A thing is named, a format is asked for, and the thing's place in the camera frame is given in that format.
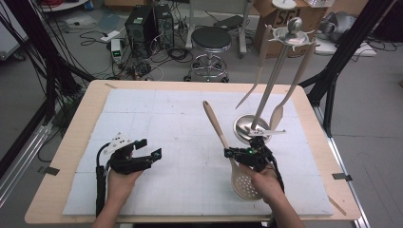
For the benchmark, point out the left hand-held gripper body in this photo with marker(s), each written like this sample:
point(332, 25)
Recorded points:
point(128, 162)

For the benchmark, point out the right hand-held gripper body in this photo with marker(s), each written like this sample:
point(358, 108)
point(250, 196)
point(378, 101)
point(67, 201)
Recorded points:
point(256, 158)

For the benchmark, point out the metal utensil stand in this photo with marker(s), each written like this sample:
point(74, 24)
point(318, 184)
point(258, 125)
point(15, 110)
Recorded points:
point(244, 126)

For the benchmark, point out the beige perforated skimmer spoon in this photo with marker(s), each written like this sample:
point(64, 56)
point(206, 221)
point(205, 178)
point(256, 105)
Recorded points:
point(215, 122)

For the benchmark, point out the beige slotted spatula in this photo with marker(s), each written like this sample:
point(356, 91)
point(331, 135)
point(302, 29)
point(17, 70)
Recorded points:
point(276, 118)

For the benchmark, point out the beige solid spatula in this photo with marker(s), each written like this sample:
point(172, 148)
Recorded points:
point(261, 60)

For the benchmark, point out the person's left hand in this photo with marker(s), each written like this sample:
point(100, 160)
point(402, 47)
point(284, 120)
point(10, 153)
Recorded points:
point(120, 186)

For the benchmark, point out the person's right hand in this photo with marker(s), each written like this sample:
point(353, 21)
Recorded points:
point(267, 186)

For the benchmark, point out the black tape piece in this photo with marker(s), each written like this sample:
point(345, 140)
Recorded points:
point(50, 171)
point(342, 177)

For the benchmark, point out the white power supply unit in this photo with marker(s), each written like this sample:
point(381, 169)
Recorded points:
point(116, 50)

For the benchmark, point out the black computer tower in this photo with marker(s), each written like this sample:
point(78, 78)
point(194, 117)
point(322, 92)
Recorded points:
point(164, 25)
point(139, 31)

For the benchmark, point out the white power strip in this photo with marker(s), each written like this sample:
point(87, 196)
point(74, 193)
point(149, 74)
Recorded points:
point(110, 35)

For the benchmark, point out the black round stool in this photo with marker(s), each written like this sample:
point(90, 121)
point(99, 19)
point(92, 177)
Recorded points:
point(210, 38)

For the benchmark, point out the black flat device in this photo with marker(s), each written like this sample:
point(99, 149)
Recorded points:
point(228, 22)

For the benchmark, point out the large printed cardboard box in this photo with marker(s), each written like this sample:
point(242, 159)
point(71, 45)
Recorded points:
point(304, 12)

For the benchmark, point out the white round disc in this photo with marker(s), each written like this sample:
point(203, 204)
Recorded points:
point(283, 3)

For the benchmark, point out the grey bag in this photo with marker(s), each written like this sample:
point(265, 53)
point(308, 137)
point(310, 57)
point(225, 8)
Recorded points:
point(339, 23)

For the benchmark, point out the aluminium rail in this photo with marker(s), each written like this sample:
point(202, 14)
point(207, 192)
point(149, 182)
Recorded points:
point(25, 158)

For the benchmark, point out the black metal frame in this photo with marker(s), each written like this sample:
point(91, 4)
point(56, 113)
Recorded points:
point(345, 50)

